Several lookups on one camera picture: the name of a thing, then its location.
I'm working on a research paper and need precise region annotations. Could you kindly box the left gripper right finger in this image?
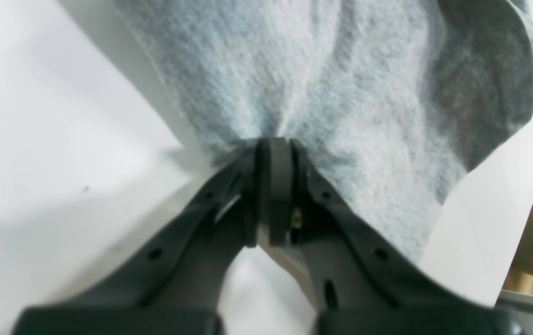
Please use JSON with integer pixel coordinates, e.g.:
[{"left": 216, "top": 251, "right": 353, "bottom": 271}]
[{"left": 269, "top": 138, "right": 522, "bottom": 335}]

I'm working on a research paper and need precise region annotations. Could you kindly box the grey t-shirt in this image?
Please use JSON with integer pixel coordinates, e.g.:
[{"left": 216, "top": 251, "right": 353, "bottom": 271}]
[{"left": 114, "top": 0, "right": 533, "bottom": 261}]

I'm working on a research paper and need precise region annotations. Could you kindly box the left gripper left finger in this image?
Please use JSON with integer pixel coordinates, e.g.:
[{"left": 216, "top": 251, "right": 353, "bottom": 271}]
[{"left": 13, "top": 139, "right": 268, "bottom": 335}]

